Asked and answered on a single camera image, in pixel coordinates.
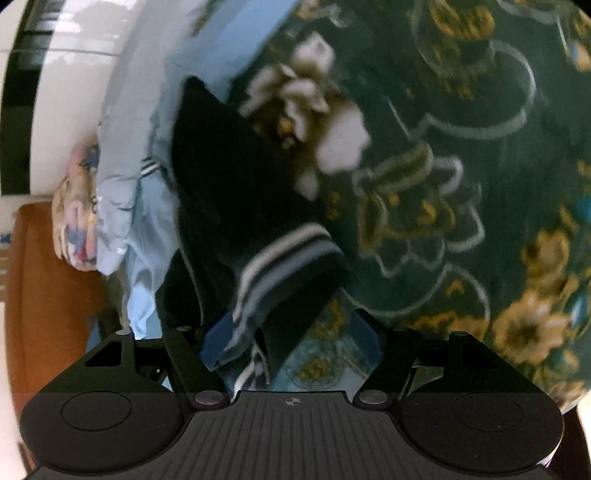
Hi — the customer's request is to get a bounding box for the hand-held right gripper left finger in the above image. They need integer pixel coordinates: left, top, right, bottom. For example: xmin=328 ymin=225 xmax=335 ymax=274
xmin=85 ymin=314 xmax=243 ymax=411

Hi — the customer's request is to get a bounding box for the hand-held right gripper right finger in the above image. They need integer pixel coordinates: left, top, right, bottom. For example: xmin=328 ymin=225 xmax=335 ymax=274
xmin=351 ymin=308 xmax=502 ymax=411

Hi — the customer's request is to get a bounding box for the light blue and navy jacket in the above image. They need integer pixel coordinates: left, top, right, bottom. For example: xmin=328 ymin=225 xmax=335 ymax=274
xmin=122 ymin=76 xmax=354 ymax=386

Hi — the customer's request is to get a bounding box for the colourful floral pillow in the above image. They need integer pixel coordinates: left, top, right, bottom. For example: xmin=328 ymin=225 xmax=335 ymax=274
xmin=52 ymin=142 xmax=105 ymax=273

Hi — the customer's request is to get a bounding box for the teal floral blanket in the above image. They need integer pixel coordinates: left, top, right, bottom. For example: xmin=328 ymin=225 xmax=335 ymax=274
xmin=226 ymin=0 xmax=591 ymax=411

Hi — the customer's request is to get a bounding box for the pale blue flowered quilt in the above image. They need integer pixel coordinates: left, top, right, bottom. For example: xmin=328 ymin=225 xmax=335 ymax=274
xmin=95 ymin=0 xmax=296 ymax=278

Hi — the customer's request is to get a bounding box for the black vertical trim strip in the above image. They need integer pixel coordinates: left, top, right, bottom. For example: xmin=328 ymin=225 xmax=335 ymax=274
xmin=0 ymin=18 xmax=51 ymax=197

